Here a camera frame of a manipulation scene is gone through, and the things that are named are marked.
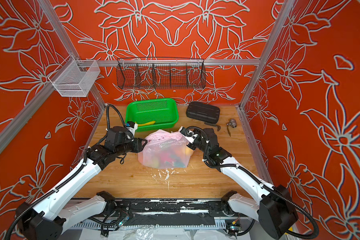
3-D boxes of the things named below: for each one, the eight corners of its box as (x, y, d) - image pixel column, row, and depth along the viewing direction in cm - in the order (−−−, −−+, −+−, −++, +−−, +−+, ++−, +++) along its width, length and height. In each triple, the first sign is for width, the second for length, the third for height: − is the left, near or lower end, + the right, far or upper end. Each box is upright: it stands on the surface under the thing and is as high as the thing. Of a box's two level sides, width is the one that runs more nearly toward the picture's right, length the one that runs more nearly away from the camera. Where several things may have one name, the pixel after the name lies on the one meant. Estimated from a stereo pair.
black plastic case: (184, 119, 111) (185, 114, 107) (188, 105, 121) (188, 100, 117) (218, 124, 108) (219, 120, 104) (219, 109, 117) (220, 105, 114)
